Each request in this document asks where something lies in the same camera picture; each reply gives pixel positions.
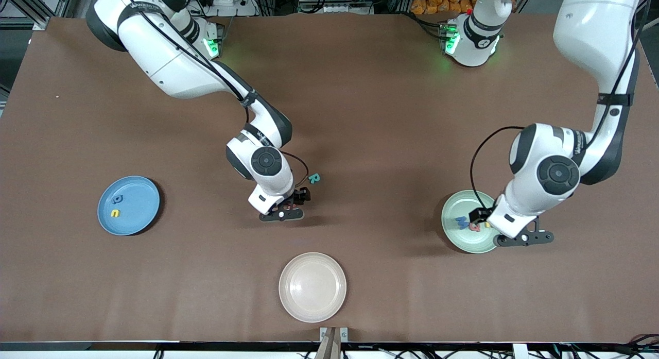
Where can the blue round plate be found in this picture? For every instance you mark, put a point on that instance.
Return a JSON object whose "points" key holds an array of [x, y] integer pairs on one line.
{"points": [[139, 215]]}

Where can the teal capital letter R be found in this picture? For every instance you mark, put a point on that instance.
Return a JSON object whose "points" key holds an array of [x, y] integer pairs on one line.
{"points": [[313, 177]]}

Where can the brown table cover sheet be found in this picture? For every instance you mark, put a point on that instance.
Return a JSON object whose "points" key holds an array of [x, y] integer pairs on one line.
{"points": [[386, 142]]}

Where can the pink capital letter Q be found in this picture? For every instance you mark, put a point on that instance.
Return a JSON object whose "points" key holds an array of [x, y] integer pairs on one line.
{"points": [[474, 228]]}

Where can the blue capital letter M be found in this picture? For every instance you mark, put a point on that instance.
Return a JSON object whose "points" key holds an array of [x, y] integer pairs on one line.
{"points": [[462, 222]]}

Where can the white table frame rail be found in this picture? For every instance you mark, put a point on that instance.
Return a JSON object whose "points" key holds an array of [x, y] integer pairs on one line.
{"points": [[77, 355]]}

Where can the tan camera post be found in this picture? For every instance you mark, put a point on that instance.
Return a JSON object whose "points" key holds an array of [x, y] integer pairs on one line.
{"points": [[329, 349]]}

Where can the white power strip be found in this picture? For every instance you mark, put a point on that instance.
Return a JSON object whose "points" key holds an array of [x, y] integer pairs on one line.
{"points": [[231, 9]]}

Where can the orange snack packets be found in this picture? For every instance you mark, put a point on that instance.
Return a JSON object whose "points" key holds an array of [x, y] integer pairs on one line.
{"points": [[437, 1]]}

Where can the green round plate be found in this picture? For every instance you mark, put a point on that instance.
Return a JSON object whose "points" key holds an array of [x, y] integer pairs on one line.
{"points": [[458, 240]]}

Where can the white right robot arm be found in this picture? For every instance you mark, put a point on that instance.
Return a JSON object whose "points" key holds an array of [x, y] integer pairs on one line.
{"points": [[267, 194]]}

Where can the metal bracket plate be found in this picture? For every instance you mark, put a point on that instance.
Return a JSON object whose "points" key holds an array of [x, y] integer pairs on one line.
{"points": [[324, 332]]}

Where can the beige round plate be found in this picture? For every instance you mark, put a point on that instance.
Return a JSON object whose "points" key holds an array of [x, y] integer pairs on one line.
{"points": [[312, 287]]}

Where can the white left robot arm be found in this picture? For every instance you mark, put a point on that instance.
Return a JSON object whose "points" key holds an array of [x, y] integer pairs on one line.
{"points": [[530, 194]]}

